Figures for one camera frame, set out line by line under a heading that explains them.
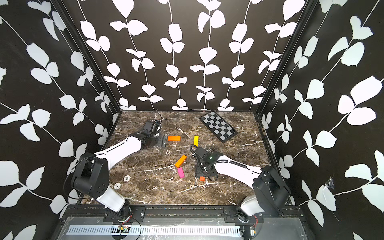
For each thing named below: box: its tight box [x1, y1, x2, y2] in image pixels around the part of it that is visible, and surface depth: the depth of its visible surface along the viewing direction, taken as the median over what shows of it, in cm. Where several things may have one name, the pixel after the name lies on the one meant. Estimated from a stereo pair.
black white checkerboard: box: [199, 111, 238, 143], surface depth 110 cm
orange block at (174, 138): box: [167, 136, 182, 141], surface depth 106 cm
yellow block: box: [193, 135, 199, 147], surface depth 105 cm
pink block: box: [177, 167, 185, 179], surface depth 90 cm
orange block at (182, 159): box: [175, 154, 188, 168], surface depth 95 cm
